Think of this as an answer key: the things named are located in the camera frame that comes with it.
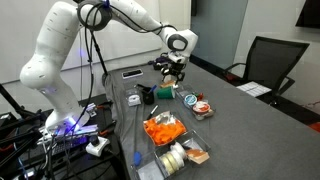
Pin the red white ribbon spool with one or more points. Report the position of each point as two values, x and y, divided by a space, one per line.
201 107

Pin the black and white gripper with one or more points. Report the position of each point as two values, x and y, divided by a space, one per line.
176 65

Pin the orange bag of tissue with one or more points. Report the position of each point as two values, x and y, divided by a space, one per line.
163 128

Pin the clear case with white disc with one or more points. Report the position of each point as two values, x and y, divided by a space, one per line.
133 97

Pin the cream ribbon spool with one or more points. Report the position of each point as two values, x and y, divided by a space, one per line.
169 163

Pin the teal ribbon spool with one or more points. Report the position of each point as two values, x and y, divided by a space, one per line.
190 100

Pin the clear tray with spools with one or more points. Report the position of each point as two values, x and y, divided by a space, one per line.
151 168

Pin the black office chair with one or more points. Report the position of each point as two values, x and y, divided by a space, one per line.
268 63

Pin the white papers on chair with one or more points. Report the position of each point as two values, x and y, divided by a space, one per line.
254 89

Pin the black pen holder cup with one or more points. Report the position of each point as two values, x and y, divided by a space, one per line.
148 96

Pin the purple folded umbrella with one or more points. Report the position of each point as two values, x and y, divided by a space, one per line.
160 59

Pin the clear plastic tray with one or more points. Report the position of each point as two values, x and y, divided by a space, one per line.
182 91

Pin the white emergency stop button box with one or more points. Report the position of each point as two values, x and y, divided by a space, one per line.
96 145

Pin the brown white eraser block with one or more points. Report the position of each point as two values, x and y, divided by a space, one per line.
171 83

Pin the wall mounted black television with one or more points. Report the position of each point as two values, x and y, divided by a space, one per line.
310 15

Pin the grey table cloth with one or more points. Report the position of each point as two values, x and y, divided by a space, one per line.
248 139

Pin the blue pen in holder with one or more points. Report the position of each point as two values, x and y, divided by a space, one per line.
152 88

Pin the red gift bow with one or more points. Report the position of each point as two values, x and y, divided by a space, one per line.
200 96

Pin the green plastic cup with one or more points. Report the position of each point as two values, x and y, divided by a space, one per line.
166 93

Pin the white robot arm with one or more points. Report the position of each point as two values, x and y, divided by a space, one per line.
58 33

